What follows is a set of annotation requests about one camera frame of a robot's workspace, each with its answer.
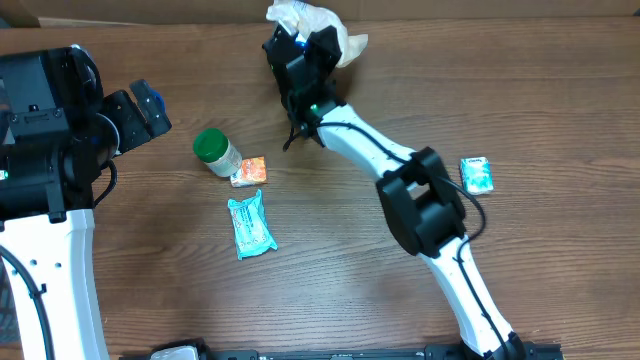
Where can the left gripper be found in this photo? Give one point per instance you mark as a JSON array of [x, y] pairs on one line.
[[139, 127]]

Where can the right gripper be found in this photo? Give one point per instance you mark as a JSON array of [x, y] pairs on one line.
[[319, 46]]

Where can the beige snack bag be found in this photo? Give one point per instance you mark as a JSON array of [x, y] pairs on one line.
[[301, 20]]

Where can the white bottle green cap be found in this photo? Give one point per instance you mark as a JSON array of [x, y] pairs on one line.
[[217, 152]]

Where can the orange tissue pack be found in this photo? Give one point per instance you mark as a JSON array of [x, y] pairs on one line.
[[253, 171]]

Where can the teal wet wipes pack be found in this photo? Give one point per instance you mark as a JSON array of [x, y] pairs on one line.
[[252, 236]]

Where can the green blue tissue pack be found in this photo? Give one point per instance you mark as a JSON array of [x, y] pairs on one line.
[[476, 175]]

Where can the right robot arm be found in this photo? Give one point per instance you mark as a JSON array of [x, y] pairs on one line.
[[422, 206]]

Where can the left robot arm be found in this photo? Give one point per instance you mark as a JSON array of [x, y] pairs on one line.
[[59, 132]]

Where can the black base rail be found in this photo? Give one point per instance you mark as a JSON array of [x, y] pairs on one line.
[[429, 352]]

